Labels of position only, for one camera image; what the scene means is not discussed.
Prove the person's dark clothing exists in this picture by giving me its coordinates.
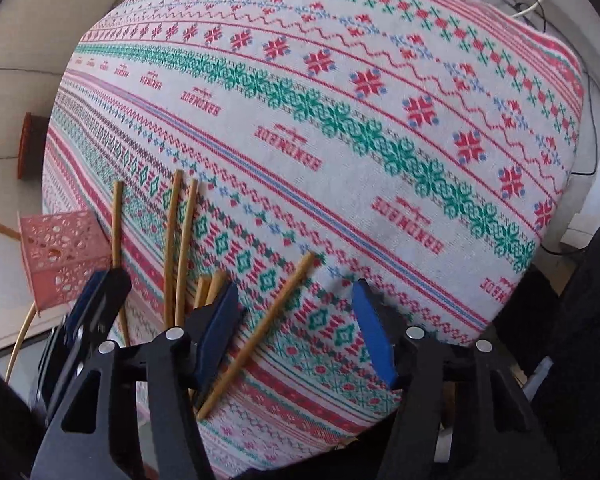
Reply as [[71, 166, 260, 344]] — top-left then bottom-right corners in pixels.
[[497, 207, 600, 480]]

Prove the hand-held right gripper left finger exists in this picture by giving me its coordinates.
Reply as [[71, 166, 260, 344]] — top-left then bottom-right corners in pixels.
[[30, 282, 246, 480]]

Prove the pink perforated utensil holder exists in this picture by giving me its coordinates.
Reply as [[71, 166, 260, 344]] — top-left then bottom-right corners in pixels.
[[17, 210, 113, 318]]

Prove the thin tan broom handle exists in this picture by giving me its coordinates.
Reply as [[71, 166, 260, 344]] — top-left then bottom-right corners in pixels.
[[5, 304, 38, 382]]

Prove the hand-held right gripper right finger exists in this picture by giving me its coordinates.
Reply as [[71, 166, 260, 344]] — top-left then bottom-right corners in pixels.
[[352, 280, 563, 480]]

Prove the red plastic stool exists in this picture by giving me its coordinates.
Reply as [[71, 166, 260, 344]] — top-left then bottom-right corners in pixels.
[[16, 111, 49, 182]]

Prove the wooden chopstick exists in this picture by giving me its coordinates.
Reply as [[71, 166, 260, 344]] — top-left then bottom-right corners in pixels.
[[174, 178, 200, 328], [192, 276, 212, 311], [162, 169, 184, 331], [196, 252, 317, 421], [205, 270, 228, 306], [110, 180, 131, 348]]

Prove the patterned woven tablecloth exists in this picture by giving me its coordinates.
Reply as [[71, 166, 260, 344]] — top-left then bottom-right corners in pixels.
[[40, 0, 588, 480]]

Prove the wooden stick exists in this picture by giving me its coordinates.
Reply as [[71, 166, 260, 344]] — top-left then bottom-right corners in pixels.
[[0, 212, 23, 241]]

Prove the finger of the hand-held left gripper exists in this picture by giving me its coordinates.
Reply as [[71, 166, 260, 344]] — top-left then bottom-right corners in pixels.
[[62, 272, 106, 346], [80, 269, 133, 356]]

